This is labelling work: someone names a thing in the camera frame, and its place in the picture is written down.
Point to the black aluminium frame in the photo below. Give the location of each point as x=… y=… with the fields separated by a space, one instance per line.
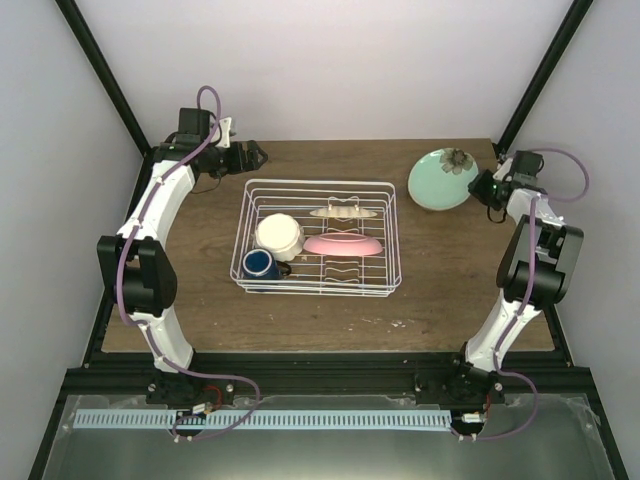
x=314 y=373

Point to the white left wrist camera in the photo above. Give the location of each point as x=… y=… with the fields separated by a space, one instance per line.
x=226 y=129

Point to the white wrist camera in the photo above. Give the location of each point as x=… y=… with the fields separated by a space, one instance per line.
x=503 y=169
x=226 y=129

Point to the dark blue ceramic mug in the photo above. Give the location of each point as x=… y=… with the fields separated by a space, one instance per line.
x=260 y=264

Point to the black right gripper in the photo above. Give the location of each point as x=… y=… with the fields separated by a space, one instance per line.
x=475 y=188

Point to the pink plate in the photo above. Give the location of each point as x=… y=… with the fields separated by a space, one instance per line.
x=343 y=244

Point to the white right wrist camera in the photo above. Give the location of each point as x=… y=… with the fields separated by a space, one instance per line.
x=503 y=169

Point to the mint green flower plate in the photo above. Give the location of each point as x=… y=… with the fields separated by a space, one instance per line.
x=439 y=180

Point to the white wire dish rack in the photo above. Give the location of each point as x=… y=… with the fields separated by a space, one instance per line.
x=313 y=274

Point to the white scalloped bowl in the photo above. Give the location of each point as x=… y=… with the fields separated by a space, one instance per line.
x=281 y=235

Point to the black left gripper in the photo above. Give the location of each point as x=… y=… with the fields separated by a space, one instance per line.
x=237 y=165

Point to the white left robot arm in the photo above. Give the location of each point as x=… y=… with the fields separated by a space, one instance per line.
x=135 y=267

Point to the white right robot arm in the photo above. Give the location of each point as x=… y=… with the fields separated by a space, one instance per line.
x=536 y=269

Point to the yellow woven bamboo tray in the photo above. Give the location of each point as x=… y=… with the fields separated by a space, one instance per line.
x=343 y=212

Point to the light blue slotted strip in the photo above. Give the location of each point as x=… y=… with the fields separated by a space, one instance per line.
x=403 y=420

